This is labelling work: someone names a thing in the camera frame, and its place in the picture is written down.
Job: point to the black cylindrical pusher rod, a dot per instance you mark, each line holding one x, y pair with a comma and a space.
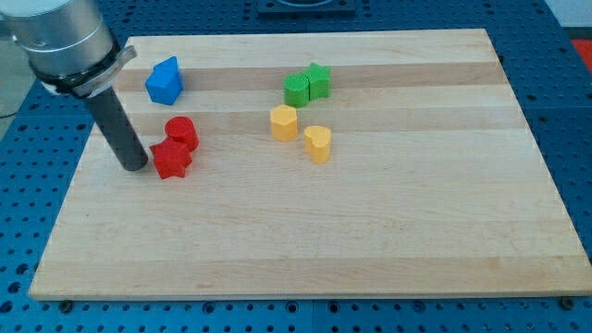
113, 122

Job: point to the red circle block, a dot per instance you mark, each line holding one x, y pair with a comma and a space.
182, 129

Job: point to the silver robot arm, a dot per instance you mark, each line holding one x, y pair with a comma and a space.
71, 51

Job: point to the red star block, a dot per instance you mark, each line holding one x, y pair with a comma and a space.
171, 158

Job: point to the green circle block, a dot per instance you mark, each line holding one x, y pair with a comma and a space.
296, 90

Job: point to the green star block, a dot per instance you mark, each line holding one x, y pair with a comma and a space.
319, 78

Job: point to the blue pentagon block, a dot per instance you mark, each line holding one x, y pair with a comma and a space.
165, 84

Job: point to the yellow hexagon block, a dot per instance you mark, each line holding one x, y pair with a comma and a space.
284, 123

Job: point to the yellow heart block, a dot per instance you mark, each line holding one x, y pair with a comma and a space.
317, 143

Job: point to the wooden board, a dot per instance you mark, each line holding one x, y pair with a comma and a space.
434, 188

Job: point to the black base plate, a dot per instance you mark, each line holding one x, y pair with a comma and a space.
266, 8

